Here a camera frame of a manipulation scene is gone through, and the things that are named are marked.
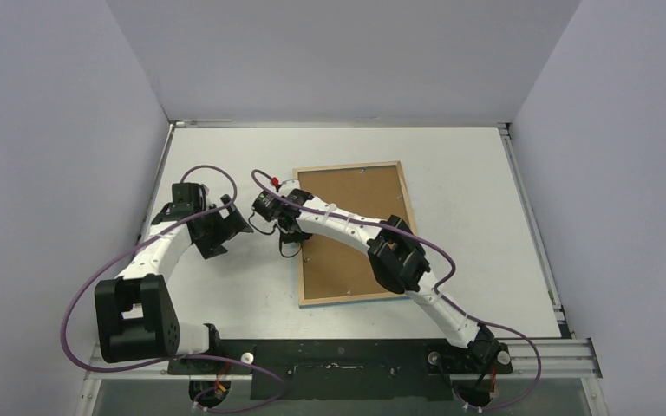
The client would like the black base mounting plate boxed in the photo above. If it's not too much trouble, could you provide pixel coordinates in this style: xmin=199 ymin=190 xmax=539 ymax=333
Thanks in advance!
xmin=167 ymin=339 xmax=513 ymax=401

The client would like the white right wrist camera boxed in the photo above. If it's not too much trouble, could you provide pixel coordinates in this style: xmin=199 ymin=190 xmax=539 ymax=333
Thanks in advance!
xmin=277 ymin=179 xmax=300 ymax=195

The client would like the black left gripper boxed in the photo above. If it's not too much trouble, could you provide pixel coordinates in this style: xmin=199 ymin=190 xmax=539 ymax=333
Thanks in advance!
xmin=196 ymin=196 xmax=252 ymax=258

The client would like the blue wooden picture frame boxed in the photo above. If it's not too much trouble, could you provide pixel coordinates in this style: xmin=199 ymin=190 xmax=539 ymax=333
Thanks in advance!
xmin=291 ymin=160 xmax=418 ymax=309

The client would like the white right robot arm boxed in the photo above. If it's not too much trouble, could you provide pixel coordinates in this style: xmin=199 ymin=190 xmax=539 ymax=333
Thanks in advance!
xmin=252 ymin=188 xmax=511 ymax=372

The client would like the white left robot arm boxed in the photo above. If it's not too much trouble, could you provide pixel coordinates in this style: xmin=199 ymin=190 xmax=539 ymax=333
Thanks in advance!
xmin=94 ymin=182 xmax=251 ymax=374

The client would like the aluminium front rail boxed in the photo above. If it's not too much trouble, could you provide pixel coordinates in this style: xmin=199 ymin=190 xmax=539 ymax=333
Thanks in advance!
xmin=87 ymin=339 xmax=602 ymax=380

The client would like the brown cardboard backing board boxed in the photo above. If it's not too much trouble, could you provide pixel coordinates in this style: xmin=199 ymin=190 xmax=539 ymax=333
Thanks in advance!
xmin=297 ymin=165 xmax=412 ymax=302

